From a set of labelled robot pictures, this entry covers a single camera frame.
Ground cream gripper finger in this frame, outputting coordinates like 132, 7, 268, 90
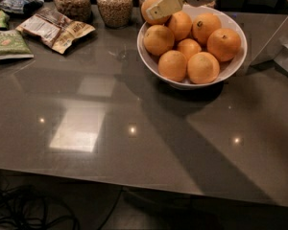
146, 0, 185, 20

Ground white ceramic bowl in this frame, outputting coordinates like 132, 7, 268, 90
137, 5, 248, 90

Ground small centre orange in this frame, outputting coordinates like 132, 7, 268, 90
177, 38, 202, 60

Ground back right orange with stem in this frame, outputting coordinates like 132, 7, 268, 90
192, 12, 222, 45

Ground glass jar of nuts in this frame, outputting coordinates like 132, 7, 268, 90
97, 0, 133, 29
54, 0, 91, 22

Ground left glass jar of nuts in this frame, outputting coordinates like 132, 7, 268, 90
54, 0, 91, 22

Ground brown white snack bag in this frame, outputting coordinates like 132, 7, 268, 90
16, 8, 95, 54

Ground blue snack packet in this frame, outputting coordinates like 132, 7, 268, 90
0, 0, 44, 15

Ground green snack packet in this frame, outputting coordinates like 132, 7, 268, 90
0, 30, 34, 60

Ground black floor cables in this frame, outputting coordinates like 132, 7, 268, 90
0, 182, 124, 230

